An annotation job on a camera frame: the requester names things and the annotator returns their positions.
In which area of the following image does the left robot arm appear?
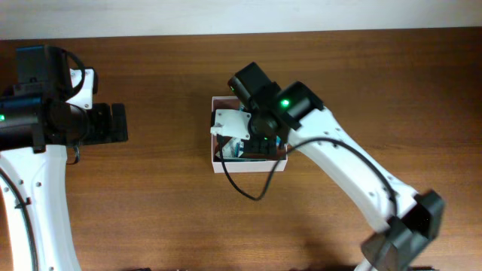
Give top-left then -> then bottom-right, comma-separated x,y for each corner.
1,45 -> 128,270

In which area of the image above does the green white soap bar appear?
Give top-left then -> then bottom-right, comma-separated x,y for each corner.
215,138 -> 237,158

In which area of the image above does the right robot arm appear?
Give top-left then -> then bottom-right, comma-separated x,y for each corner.
228,62 -> 445,271

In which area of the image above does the green toothpaste tube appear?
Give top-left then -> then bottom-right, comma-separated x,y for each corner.
223,157 -> 269,163

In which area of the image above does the white cardboard box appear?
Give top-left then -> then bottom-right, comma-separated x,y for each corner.
211,96 -> 276,173

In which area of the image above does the blue disposable razor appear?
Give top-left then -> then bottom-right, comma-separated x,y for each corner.
234,139 -> 244,157

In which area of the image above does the right black cable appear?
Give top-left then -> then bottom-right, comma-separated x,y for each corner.
216,134 -> 398,218

